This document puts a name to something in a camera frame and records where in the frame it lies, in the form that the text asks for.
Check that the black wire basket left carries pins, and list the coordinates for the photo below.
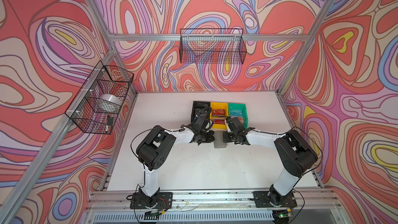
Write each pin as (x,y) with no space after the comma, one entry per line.
(88,112)

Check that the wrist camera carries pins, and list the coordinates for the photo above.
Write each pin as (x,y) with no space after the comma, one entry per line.
(201,122)
(234,125)

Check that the yellow plastic bin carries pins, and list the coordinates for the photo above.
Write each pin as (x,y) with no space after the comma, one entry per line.
(219,122)

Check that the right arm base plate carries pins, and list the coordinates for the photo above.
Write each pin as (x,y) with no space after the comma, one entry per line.
(266,199)

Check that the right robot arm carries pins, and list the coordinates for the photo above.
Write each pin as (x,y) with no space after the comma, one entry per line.
(296,155)

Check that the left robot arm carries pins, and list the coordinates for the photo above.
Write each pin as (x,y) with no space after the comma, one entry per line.
(154,149)

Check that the silver tape roll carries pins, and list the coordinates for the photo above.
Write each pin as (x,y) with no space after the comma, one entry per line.
(111,98)

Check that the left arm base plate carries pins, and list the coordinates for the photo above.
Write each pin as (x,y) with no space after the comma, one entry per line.
(162,201)

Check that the black plastic bin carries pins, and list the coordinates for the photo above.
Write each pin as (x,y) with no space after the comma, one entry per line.
(198,108)

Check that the black wire basket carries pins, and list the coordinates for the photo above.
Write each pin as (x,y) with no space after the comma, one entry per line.
(212,46)
(88,112)

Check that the red VIP card in bin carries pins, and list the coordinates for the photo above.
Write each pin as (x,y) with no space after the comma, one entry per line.
(219,112)

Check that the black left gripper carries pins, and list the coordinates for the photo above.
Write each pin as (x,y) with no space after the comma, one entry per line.
(211,138)

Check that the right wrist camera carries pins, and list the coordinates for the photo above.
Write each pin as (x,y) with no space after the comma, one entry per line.
(234,125)

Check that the green plastic bin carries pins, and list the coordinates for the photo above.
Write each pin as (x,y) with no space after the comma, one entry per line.
(239,110)

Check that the black wire basket back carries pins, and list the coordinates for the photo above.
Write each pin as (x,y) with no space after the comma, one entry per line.
(212,46)

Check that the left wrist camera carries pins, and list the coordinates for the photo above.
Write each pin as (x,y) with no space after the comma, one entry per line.
(201,122)

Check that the aluminium front rail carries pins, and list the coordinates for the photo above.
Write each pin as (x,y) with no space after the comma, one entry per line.
(236,206)

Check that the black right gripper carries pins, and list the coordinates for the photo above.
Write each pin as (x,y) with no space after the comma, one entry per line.
(225,138)

